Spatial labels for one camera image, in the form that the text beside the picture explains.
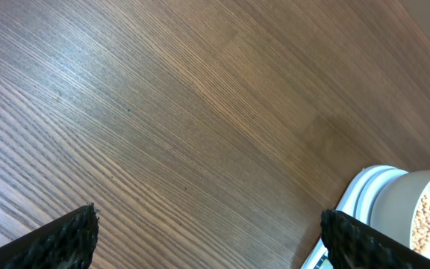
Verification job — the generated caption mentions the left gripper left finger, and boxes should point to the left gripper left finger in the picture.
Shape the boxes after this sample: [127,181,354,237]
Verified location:
[0,203,99,269]

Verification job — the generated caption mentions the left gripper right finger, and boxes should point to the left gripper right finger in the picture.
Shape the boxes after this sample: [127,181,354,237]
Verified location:
[320,209,430,269]

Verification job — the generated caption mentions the white digital kitchen scale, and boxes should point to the white digital kitchen scale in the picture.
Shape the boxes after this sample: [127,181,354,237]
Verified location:
[301,165,408,269]

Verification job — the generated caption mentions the soybeans in bowl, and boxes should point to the soybeans in bowl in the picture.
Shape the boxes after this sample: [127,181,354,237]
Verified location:
[411,194,430,254]

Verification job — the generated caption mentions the white bowl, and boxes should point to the white bowl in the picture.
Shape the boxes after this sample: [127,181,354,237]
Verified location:
[370,170,430,259]

